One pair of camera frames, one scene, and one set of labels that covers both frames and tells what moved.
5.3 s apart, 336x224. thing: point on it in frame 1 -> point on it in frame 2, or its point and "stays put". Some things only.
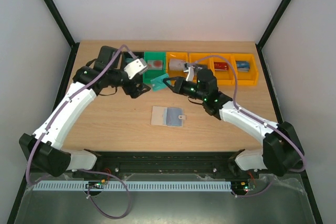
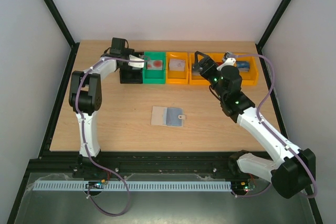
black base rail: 193,163 stays put
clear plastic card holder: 167,116 stays put
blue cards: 171,117 stays put
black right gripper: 178,85 -> 205,63
